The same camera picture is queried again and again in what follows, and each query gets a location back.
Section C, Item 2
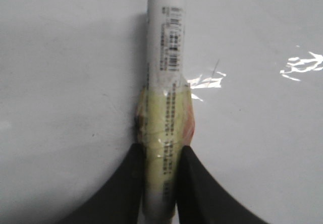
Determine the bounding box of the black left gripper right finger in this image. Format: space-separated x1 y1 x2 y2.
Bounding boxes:
176 146 266 223

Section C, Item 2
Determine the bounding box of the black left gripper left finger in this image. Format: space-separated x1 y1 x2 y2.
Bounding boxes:
58 143 144 223

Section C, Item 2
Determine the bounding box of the white whiteboard marker with tape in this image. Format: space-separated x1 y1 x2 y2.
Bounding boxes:
137 0 194 223

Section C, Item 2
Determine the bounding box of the white glossy whiteboard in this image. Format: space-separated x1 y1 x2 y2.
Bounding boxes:
1 0 322 223

